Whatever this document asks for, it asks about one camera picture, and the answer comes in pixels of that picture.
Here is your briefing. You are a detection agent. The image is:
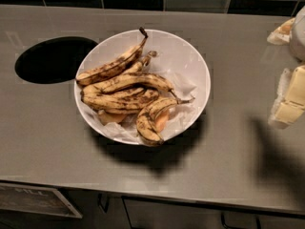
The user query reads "white ceramic bowl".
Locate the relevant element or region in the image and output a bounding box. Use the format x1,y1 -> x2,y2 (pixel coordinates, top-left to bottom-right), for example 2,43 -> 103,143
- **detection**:
78,30 -> 211,140

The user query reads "right cabinet handle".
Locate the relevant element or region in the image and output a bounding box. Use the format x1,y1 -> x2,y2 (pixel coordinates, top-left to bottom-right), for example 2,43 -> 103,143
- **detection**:
220,212 -> 261,229

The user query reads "orange fruit piece right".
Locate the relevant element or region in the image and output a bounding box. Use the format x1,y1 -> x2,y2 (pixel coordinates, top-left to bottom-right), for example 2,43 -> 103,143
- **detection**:
154,110 -> 170,132

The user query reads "left cabinet handle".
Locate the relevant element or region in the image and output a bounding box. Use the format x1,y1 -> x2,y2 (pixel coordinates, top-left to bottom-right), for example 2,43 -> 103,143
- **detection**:
97,193 -> 110,214

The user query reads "framed sign below counter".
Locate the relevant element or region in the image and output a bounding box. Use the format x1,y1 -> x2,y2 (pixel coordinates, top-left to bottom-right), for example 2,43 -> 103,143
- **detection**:
0,182 -> 82,219

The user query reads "dark round counter hole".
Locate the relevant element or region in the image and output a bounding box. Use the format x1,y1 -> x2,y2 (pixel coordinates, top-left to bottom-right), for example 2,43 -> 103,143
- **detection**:
15,36 -> 97,84

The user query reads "front curved spotted banana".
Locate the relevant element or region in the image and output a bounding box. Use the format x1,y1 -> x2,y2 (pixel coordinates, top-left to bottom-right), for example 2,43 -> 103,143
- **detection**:
136,97 -> 177,146

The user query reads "lower large spotted banana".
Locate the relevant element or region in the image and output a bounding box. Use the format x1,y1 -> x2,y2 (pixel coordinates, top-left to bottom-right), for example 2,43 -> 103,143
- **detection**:
81,89 -> 159,114

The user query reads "cabinet handle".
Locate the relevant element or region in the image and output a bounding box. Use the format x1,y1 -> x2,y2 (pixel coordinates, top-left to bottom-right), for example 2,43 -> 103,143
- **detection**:
220,212 -> 261,229
97,193 -> 110,214

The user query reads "middle spotted banana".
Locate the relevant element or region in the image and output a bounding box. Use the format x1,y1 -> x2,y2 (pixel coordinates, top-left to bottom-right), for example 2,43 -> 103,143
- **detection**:
100,73 -> 194,104

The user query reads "white paper liner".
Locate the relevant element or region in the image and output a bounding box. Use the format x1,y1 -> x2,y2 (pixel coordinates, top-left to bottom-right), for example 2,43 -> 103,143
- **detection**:
74,72 -> 204,146

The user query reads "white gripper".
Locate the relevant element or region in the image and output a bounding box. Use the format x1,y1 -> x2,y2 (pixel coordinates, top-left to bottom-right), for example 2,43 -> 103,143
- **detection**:
267,6 -> 305,129

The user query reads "top spotted banana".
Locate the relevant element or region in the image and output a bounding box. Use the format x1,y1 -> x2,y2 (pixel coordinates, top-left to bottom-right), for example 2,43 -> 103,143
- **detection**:
75,27 -> 149,86

